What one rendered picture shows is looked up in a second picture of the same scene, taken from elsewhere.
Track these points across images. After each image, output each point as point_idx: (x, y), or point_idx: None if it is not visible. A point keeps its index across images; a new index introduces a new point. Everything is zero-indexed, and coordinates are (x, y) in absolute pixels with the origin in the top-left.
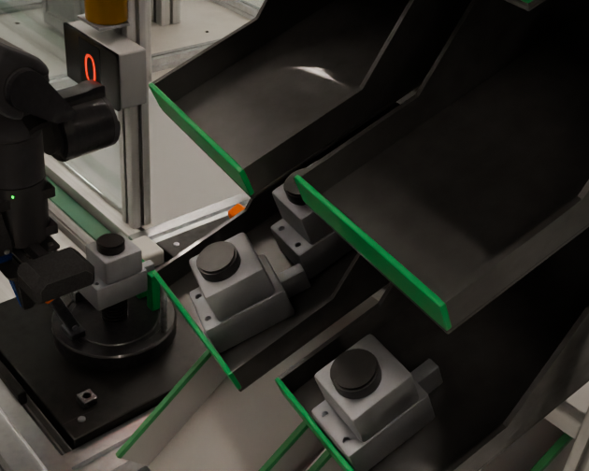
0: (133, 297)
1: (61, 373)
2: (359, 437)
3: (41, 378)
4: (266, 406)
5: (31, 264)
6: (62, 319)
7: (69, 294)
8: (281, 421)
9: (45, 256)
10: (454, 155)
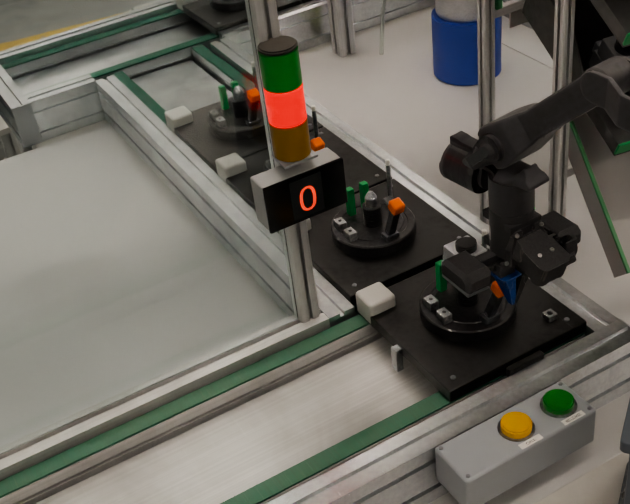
0: (444, 292)
1: (520, 333)
2: None
3: (526, 342)
4: (620, 186)
5: (560, 229)
6: (499, 305)
7: (445, 322)
8: None
9: (550, 225)
10: None
